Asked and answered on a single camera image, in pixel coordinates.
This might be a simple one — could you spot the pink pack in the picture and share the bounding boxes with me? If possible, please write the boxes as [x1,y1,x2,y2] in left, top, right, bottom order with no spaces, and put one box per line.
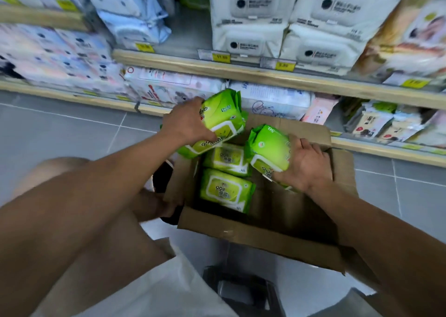
[301,95,339,126]

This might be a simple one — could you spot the person's right forearm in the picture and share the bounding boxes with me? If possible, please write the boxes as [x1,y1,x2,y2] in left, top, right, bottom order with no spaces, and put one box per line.
[307,181,446,317]

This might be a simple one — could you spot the white blue print pack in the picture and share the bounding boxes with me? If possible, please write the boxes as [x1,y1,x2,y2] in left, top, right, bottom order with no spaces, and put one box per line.
[228,81,313,121]

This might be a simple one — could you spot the stack of white patterned packs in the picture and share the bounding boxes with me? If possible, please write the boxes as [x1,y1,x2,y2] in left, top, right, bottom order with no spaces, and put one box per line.
[0,24,134,99]

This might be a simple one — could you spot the white wipes pack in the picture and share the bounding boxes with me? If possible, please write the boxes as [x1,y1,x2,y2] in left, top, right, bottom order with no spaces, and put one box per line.
[290,0,417,42]
[280,25,367,69]
[208,0,303,29]
[212,24,290,58]

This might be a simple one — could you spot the brown cardboard box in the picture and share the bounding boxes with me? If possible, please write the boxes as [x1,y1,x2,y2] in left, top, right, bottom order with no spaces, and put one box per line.
[163,113,360,274]

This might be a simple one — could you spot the wooden shelf board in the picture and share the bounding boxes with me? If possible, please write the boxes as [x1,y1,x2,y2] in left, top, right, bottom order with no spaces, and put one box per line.
[139,104,446,168]
[112,49,446,111]
[0,79,141,114]
[0,4,89,32]

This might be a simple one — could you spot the green wet wipes packet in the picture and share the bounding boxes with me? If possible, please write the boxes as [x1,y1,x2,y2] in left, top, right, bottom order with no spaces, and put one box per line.
[203,143,250,178]
[244,124,294,190]
[200,168,256,214]
[177,88,249,159]

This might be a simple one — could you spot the baby print tissue pack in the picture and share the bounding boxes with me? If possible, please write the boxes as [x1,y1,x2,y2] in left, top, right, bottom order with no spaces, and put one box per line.
[351,0,446,85]

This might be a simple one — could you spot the person's right hand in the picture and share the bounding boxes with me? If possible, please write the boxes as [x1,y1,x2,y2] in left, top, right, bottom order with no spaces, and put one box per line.
[271,134,334,196]

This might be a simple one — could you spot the white red print pack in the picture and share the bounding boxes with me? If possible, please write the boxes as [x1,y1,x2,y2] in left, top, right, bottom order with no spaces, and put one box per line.
[124,65,228,108]

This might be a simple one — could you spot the white shorts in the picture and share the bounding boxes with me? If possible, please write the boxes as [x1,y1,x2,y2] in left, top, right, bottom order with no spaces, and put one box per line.
[31,237,238,317]

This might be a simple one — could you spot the light blue tissue pack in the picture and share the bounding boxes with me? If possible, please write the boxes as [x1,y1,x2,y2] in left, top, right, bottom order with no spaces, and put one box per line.
[77,0,172,46]

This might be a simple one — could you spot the small white green pack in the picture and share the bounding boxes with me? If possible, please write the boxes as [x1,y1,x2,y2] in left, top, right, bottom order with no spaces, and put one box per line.
[343,100,398,139]

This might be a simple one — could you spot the person's left hand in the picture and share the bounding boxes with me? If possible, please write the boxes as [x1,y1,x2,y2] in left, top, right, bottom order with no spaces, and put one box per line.
[161,96,217,147]

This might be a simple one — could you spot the person's left forearm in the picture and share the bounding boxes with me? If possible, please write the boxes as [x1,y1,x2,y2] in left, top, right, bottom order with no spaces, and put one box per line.
[0,129,175,317]

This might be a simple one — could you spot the black stool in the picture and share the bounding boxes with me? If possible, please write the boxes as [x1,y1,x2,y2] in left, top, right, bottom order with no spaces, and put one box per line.
[202,265,287,317]

